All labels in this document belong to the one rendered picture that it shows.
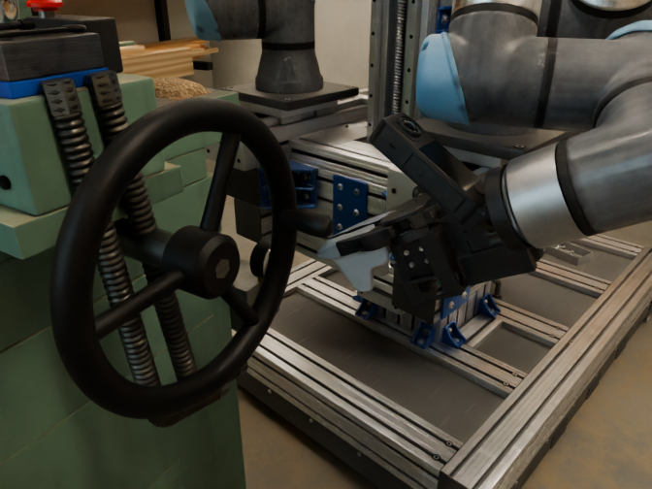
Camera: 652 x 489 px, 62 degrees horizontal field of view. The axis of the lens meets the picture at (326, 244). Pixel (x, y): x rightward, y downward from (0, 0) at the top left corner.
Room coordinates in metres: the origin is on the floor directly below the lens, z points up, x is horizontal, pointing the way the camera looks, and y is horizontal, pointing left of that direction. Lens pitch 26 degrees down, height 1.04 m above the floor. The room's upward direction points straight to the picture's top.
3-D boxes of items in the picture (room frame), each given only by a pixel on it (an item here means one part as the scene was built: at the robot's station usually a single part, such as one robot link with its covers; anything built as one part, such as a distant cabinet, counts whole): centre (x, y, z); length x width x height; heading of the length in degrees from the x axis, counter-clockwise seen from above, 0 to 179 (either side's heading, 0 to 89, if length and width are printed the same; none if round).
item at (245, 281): (0.76, 0.15, 0.58); 0.12 x 0.08 x 0.08; 59
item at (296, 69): (1.25, 0.08, 0.87); 0.15 x 0.15 x 0.10
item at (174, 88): (0.76, 0.21, 0.91); 0.10 x 0.07 x 0.02; 59
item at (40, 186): (0.49, 0.25, 0.91); 0.15 x 0.14 x 0.09; 149
